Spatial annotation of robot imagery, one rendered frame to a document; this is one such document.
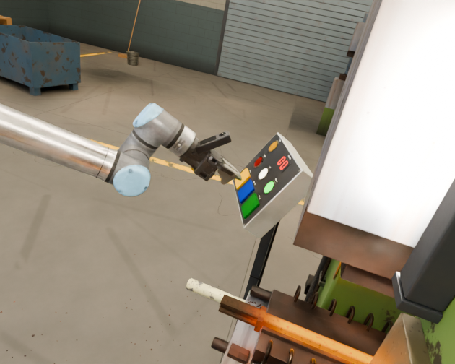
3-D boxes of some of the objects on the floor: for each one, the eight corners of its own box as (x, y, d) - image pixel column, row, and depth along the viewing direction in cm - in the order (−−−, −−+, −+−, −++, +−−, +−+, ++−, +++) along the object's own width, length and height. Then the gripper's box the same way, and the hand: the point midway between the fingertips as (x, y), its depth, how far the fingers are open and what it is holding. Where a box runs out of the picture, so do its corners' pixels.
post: (224, 360, 171) (278, 180, 121) (227, 354, 175) (279, 175, 125) (232, 364, 170) (288, 183, 121) (234, 357, 174) (289, 178, 124)
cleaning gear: (103, 58, 771) (105, -12, 704) (128, 55, 874) (131, -7, 807) (135, 66, 761) (139, -5, 694) (157, 61, 864) (162, -1, 797)
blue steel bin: (-21, 75, 499) (-30, 23, 466) (28, 70, 566) (24, 25, 533) (34, 97, 461) (29, 42, 428) (81, 90, 528) (79, 42, 495)
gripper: (178, 151, 108) (227, 185, 116) (178, 163, 100) (230, 199, 108) (194, 131, 105) (243, 168, 114) (195, 142, 97) (248, 180, 106)
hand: (240, 175), depth 110 cm, fingers closed
